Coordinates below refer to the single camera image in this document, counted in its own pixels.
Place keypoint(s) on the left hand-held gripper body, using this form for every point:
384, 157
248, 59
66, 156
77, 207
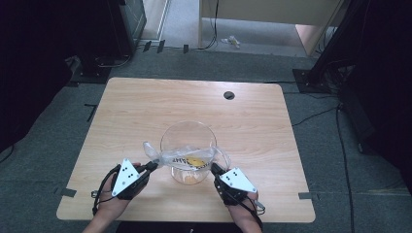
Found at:
128, 179

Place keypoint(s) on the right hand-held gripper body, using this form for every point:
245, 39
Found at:
238, 186

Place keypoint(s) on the clear plastic bag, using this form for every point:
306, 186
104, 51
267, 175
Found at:
184, 158

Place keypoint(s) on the clear glass bowl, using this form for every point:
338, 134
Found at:
188, 136

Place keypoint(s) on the person's right hand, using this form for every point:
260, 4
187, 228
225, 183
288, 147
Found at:
244, 212

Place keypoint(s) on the person's left hand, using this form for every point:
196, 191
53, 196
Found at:
111, 207

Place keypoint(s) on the grey floor tape strip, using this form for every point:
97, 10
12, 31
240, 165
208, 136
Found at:
66, 192
306, 195

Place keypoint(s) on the person's dark clothing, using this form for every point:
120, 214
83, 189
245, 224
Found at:
178, 227

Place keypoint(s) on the black floor tape strip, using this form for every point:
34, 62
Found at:
161, 46
147, 46
185, 48
91, 111

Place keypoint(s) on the crumpled wrapper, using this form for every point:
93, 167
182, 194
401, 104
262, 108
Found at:
232, 40

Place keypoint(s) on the black equipment stand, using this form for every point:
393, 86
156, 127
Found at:
107, 35

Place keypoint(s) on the black metal stand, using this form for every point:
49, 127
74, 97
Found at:
327, 55

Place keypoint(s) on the beige desk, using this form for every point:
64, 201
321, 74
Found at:
268, 13

